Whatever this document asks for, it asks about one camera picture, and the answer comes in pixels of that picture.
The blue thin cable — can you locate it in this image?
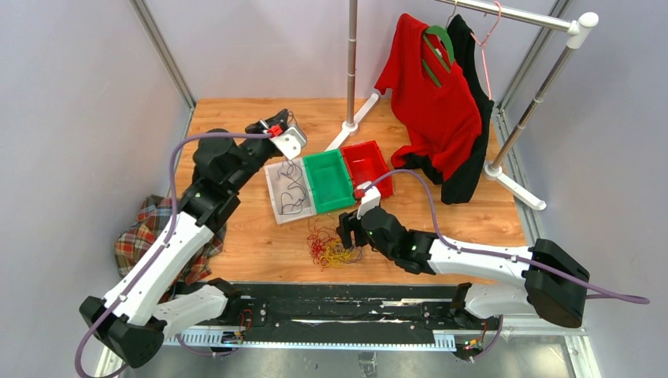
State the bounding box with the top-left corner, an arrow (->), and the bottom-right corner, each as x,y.
271,110 -> 364,265

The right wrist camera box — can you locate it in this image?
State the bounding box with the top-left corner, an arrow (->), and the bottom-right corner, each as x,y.
354,181 -> 381,220

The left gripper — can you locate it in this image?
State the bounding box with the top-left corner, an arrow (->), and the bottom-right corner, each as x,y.
228,109 -> 288,193

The red shirt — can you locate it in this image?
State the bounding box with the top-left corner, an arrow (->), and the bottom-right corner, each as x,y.
375,13 -> 482,180

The black shirt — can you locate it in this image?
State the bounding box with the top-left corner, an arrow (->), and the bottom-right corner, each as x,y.
391,14 -> 494,205

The aluminium frame rail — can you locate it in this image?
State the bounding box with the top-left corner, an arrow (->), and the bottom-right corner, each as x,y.
129,0 -> 196,113

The green clothes hanger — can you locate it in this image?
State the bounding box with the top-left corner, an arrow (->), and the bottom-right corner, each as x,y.
419,25 -> 458,89

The plaid flannel shirt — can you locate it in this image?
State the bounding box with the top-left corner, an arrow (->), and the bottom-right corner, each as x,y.
114,195 -> 227,284

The green plastic bin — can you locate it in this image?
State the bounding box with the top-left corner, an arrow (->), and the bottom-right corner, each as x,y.
303,150 -> 355,214

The metal clothes rack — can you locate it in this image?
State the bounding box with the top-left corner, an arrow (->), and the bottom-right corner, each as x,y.
326,1 -> 599,211

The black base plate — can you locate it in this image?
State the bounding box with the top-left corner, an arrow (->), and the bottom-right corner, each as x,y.
205,283 -> 499,348

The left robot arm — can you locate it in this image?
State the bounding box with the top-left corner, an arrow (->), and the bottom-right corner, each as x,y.
80,109 -> 307,368

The white plastic bin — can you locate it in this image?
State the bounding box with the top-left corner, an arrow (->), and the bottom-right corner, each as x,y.
264,157 -> 317,224

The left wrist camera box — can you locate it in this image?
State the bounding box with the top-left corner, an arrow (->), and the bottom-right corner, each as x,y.
269,123 -> 308,160

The red plastic bin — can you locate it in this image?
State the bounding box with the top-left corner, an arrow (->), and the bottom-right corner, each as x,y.
340,140 -> 389,201

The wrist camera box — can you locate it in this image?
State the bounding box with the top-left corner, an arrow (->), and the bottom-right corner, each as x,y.
269,123 -> 308,160
354,181 -> 381,220

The red thin cable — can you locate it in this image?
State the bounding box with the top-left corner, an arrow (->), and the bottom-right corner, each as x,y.
305,216 -> 346,269

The pink clothes hanger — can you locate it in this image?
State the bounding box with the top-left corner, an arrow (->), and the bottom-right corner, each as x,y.
470,1 -> 503,100

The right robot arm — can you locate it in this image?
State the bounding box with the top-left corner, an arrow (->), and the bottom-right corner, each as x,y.
336,206 -> 590,328

